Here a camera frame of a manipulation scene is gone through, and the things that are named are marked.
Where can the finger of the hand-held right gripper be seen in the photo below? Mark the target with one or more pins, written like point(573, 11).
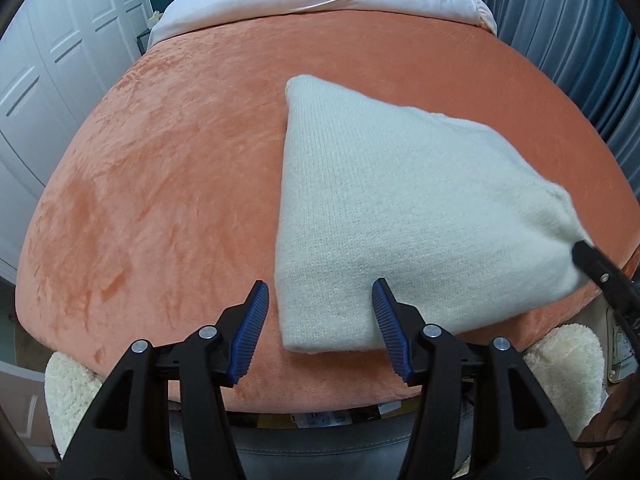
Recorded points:
point(600, 272)

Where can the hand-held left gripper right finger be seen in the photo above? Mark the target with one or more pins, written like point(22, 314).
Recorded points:
point(392, 330)

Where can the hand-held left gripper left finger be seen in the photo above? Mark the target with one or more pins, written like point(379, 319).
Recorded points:
point(250, 330)

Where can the cream knit cardigan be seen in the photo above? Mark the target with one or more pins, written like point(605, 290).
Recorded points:
point(400, 200)

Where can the white patterned bag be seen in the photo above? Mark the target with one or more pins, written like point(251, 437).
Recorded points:
point(620, 355)

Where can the cream fluffy fleece cloth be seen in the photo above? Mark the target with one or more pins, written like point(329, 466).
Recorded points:
point(65, 390)
point(570, 360)

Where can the orange plush blanket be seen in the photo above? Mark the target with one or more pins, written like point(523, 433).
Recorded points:
point(175, 185)

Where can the blue-grey curtain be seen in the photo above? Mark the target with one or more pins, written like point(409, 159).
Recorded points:
point(560, 25)

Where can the white wardrobe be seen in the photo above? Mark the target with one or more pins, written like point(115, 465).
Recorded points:
point(50, 60)

